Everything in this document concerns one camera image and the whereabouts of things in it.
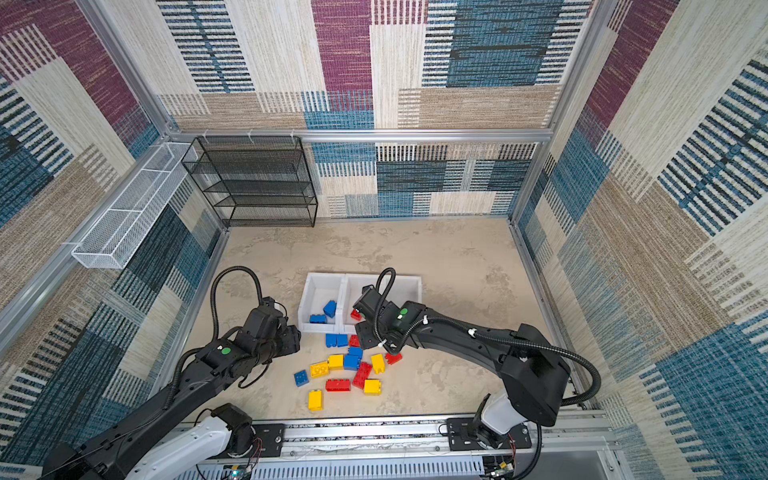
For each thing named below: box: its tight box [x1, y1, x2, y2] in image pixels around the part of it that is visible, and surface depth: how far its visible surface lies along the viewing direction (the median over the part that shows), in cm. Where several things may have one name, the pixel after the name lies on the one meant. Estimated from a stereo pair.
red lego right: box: [385, 353, 403, 365], surface depth 88 cm
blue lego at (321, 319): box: [309, 314, 327, 324], surface depth 94 cm
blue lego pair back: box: [325, 333, 348, 348], surface depth 91 cm
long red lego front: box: [325, 379, 351, 392], surface depth 81 cm
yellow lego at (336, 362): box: [328, 354, 344, 370], surface depth 85 cm
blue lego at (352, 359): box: [344, 346, 363, 370], surface depth 86 cm
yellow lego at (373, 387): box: [364, 379, 383, 396], surface depth 81 cm
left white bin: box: [298, 273, 345, 334], surface depth 96 cm
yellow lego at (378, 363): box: [371, 354, 385, 374], surface depth 85 cm
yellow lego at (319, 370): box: [310, 361, 329, 378], surface depth 85 cm
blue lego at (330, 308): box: [323, 300, 337, 318], surface depth 95 cm
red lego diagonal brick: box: [352, 362, 373, 390], surface depth 84 cm
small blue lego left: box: [294, 369, 309, 387], surface depth 84 cm
